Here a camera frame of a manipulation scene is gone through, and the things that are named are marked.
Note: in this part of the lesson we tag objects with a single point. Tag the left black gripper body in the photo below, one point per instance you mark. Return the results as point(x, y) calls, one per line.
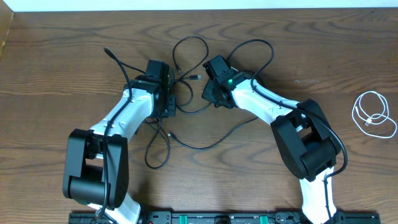
point(169, 108)

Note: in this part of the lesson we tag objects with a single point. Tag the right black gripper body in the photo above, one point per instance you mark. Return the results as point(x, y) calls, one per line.
point(210, 94)

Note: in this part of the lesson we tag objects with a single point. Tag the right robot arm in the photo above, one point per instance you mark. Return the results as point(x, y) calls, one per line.
point(306, 143)

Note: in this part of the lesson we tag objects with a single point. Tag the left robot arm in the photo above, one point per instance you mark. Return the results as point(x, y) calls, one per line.
point(96, 167)

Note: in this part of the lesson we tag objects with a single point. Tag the clear tape strip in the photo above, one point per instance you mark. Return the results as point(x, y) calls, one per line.
point(307, 81)

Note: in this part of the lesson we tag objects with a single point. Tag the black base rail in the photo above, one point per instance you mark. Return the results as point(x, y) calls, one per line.
point(286, 217)

